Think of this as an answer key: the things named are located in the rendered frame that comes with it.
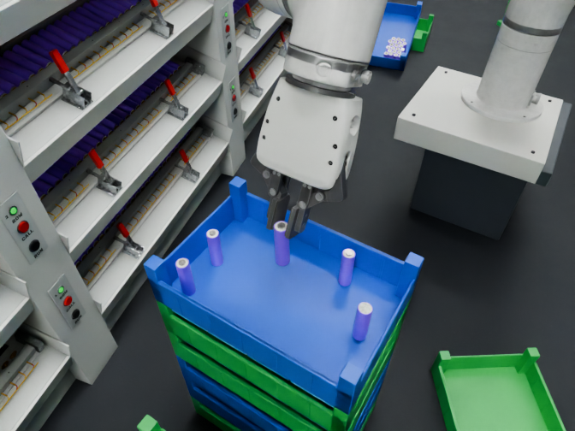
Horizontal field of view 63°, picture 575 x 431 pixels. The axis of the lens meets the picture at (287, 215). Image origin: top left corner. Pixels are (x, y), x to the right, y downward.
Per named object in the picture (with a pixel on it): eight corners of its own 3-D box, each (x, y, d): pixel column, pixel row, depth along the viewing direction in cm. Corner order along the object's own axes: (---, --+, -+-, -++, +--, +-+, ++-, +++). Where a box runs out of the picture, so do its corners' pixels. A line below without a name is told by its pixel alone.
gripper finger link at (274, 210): (296, 174, 55) (283, 224, 57) (274, 164, 56) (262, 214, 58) (283, 179, 52) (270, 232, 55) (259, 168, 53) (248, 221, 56)
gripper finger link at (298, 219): (334, 189, 53) (319, 240, 55) (310, 179, 54) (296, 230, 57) (322, 195, 50) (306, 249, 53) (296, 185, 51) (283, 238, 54)
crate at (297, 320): (413, 292, 66) (425, 256, 60) (347, 416, 54) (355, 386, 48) (240, 211, 77) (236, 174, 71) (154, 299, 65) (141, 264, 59)
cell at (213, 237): (226, 260, 69) (222, 230, 65) (218, 268, 68) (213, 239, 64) (216, 255, 70) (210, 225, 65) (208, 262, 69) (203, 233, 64)
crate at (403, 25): (403, 71, 187) (406, 56, 180) (354, 62, 192) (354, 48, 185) (420, 17, 198) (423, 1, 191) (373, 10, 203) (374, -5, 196)
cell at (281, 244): (293, 258, 59) (292, 222, 54) (285, 268, 58) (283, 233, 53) (280, 252, 60) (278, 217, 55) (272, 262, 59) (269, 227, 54)
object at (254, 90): (304, 47, 183) (315, 14, 172) (240, 134, 144) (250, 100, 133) (257, 24, 183) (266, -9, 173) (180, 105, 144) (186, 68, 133)
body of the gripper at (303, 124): (381, 87, 49) (351, 184, 54) (298, 61, 53) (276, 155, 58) (354, 90, 43) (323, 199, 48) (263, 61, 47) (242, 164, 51)
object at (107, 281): (226, 153, 137) (235, 118, 127) (101, 323, 98) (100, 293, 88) (164, 121, 138) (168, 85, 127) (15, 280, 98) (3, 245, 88)
